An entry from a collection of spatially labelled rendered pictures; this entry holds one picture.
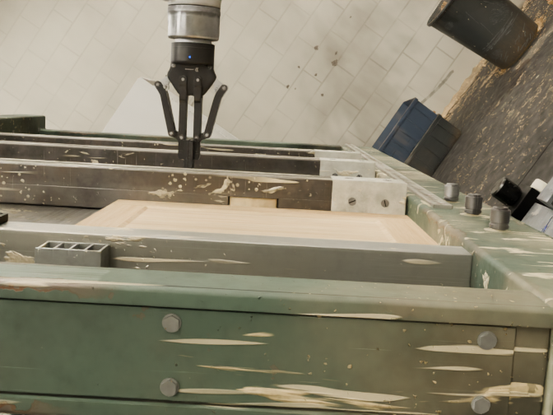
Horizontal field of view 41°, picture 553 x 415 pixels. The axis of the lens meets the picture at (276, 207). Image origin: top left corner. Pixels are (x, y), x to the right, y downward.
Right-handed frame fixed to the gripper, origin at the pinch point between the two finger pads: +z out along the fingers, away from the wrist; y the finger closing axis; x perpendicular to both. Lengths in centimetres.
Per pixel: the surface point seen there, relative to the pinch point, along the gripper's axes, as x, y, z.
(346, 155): -66, -34, 3
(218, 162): -35.5, -2.3, 3.7
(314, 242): 48, -21, 4
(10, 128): -109, 72, 3
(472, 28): -395, -145, -64
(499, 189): 7, -53, 2
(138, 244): 50, -1, 5
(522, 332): 75, -36, 5
